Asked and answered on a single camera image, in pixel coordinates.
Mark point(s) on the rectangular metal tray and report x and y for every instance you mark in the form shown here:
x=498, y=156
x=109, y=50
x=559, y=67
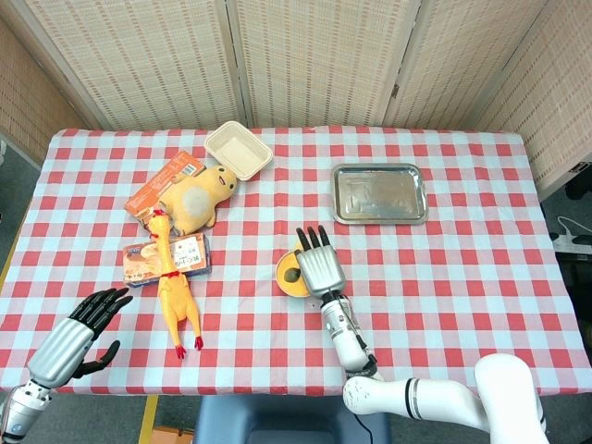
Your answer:
x=379, y=194

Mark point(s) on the beige takeaway food container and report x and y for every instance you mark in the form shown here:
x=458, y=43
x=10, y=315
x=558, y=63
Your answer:
x=238, y=150

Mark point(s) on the yellow rubber chicken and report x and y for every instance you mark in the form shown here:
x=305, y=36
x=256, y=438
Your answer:
x=176, y=300

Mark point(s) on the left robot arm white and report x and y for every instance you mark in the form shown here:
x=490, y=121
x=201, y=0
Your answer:
x=23, y=407

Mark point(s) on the flat orange cardboard box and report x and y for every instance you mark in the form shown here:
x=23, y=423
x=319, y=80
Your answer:
x=159, y=182

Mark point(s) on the red white checkered tablecloth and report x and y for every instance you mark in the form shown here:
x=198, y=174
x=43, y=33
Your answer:
x=439, y=300

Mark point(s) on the blue orange food box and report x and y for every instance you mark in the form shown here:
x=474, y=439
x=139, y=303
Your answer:
x=189, y=256

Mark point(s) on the woven folding screen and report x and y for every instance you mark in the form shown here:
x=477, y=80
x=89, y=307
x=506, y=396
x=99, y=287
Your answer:
x=314, y=60

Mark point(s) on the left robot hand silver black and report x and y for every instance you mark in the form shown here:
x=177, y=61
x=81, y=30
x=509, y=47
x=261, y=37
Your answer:
x=60, y=351

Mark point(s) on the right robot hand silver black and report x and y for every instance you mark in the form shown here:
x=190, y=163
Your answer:
x=321, y=270

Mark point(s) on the orange box on floor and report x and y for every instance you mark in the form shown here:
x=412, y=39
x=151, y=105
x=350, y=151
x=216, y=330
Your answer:
x=173, y=435

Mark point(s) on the blue robot base seat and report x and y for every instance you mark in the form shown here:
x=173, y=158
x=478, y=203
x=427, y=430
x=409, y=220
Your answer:
x=277, y=421

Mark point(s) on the yellow plush toy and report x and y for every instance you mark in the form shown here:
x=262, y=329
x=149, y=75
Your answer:
x=196, y=201

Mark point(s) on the white power strip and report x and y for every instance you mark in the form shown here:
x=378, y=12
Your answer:
x=571, y=241

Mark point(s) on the yellow bowl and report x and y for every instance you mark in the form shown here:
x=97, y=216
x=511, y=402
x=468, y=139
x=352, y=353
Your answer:
x=287, y=289

